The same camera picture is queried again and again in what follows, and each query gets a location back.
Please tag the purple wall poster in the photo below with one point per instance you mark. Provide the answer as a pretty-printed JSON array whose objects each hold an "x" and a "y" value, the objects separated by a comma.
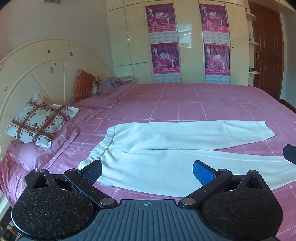
[
  {"x": 217, "y": 61},
  {"x": 161, "y": 18},
  {"x": 214, "y": 19},
  {"x": 165, "y": 60}
]

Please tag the brown wooden door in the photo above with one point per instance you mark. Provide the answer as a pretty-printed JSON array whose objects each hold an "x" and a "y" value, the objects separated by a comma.
[{"x": 266, "y": 51}]

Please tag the lilac crumpled cloth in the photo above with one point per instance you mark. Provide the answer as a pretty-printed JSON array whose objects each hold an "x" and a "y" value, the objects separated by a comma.
[{"x": 108, "y": 86}]

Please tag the cream folded cloth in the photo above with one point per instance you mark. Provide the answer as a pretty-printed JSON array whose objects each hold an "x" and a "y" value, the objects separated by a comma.
[{"x": 128, "y": 79}]

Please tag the cream glossy wardrobe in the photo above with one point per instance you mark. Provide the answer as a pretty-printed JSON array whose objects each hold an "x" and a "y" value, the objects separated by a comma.
[{"x": 136, "y": 34}]

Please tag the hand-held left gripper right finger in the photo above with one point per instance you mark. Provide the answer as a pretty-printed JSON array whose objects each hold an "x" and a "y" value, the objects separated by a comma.
[{"x": 203, "y": 172}]

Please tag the white pants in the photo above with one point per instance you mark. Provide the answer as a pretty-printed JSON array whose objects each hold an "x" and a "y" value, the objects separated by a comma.
[{"x": 185, "y": 141}]

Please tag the orange striped pillow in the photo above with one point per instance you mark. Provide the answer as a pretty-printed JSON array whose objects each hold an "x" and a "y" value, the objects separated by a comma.
[{"x": 83, "y": 84}]

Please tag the white floral pillow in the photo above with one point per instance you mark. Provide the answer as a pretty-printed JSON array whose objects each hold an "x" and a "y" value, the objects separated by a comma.
[{"x": 96, "y": 84}]

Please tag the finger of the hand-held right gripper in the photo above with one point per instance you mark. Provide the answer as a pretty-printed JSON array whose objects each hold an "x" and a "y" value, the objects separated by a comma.
[{"x": 291, "y": 153}]

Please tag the cream wooden headboard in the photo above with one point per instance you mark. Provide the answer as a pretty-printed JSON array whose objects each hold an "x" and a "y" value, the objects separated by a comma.
[{"x": 30, "y": 74}]

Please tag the white heart-patterned pillow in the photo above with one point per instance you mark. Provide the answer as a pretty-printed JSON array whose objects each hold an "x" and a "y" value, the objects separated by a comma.
[{"x": 39, "y": 122}]

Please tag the cream corner shelf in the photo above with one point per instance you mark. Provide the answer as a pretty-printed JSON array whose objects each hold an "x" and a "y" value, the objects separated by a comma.
[
  {"x": 254, "y": 71},
  {"x": 251, "y": 15},
  {"x": 254, "y": 42}
]

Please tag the pink checked pillow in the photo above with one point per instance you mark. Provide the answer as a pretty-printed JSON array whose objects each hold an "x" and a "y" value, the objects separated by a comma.
[
  {"x": 94, "y": 102},
  {"x": 32, "y": 155}
]

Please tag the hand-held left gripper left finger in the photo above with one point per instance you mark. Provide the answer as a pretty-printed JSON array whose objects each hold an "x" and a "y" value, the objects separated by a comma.
[{"x": 91, "y": 172}]

